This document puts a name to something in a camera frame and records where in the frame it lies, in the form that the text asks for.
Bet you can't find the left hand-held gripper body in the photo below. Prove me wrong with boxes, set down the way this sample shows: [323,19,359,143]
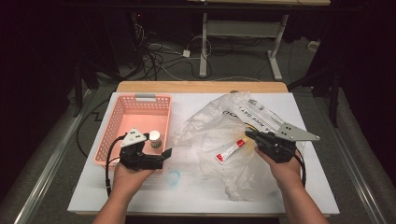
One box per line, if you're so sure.
[120,128,166,172]

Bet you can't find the black stand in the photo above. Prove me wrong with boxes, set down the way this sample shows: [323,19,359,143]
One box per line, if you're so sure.
[288,60,342,129]
[72,60,101,119]

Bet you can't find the tangle of black cables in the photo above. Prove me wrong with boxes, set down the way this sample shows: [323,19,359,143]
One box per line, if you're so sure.
[129,12,213,82]

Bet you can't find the left hand-held gripper cable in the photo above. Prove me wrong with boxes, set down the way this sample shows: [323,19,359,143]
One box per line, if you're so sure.
[105,135,128,198]

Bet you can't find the person's left hand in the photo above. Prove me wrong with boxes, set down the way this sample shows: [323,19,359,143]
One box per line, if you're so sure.
[110,161,157,196]

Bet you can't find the white desk frame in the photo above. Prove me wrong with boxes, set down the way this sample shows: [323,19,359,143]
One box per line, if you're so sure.
[198,12,290,81]

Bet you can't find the red and white ointment tube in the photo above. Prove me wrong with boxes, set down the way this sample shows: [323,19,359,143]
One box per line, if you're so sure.
[215,138,248,165]

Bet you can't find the person's right hand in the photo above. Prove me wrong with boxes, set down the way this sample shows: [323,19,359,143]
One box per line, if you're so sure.
[254,147,304,191]

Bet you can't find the black floor cable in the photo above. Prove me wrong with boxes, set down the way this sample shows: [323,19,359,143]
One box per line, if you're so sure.
[76,98,110,159]

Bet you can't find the pink plastic basket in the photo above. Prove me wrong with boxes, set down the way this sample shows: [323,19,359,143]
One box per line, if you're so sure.
[93,92,173,172]

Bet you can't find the small white-lidded jar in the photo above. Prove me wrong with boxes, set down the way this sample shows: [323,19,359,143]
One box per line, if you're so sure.
[148,130,163,149]

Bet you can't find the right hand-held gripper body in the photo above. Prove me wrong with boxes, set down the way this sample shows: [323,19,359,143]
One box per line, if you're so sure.
[255,122,321,164]

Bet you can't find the clear printed plastic bag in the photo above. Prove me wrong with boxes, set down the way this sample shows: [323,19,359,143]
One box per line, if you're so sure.
[172,91,308,203]

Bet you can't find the hand-held gripper cable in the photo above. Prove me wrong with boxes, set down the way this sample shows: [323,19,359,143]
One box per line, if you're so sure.
[105,135,128,198]
[293,148,308,189]

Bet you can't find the right hand-held gripper cable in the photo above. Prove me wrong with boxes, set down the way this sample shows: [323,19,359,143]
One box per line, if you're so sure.
[293,148,308,189]

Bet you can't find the white board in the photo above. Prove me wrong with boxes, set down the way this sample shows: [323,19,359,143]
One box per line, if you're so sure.
[67,91,340,217]

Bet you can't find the aluminium rail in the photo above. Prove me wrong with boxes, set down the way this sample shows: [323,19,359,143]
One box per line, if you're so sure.
[13,89,96,224]
[312,90,389,224]

